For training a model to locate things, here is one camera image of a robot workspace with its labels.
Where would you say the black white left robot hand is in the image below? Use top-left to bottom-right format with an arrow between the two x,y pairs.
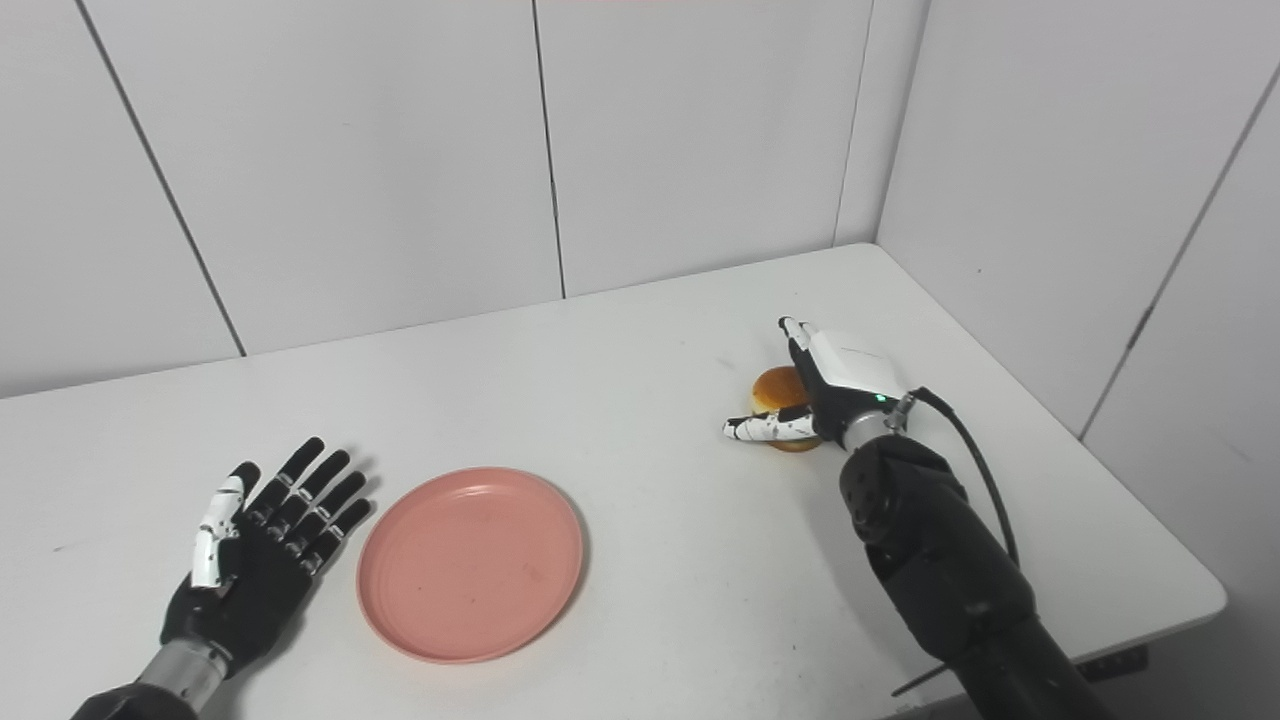
160,437 -> 374,679

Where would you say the pink round plate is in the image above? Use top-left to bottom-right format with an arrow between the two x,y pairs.
357,467 -> 585,665

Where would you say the toy hamburger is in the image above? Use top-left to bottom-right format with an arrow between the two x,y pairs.
751,366 -> 823,453

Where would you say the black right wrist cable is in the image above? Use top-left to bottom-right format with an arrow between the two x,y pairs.
885,386 -> 1021,571

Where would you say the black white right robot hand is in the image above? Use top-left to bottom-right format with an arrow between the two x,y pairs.
723,317 -> 913,451

